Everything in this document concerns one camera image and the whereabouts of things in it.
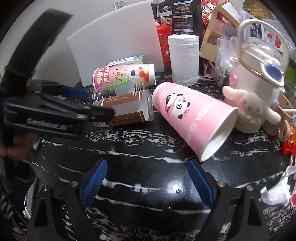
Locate clear cup brown label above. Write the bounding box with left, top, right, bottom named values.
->
left=93, top=90, right=154, bottom=128

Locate pink cartoon paper cup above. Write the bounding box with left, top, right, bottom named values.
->
left=93, top=64, right=156, bottom=89

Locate pink panda paper cup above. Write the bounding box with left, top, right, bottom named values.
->
left=152, top=82, right=239, bottom=162

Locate person's left hand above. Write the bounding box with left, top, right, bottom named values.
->
left=1, top=133, right=38, bottom=161

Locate clear jar green label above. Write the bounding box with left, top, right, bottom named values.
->
left=92, top=78, right=147, bottom=103

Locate small medicine box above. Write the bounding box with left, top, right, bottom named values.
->
left=106, top=55, right=146, bottom=67

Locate white foam board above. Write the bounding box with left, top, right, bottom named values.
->
left=67, top=1, right=164, bottom=87

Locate red bottle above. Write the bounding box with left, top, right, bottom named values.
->
left=156, top=25, right=171, bottom=69

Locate white tissue roll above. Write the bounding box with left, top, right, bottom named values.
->
left=168, top=34, right=199, bottom=87

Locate black coffee bag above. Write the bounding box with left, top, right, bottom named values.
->
left=159, top=0, right=202, bottom=39

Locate cream kettle with plush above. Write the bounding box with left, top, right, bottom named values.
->
left=222, top=19, right=290, bottom=133

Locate cardboard gift box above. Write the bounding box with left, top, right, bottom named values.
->
left=199, top=6, right=239, bottom=62

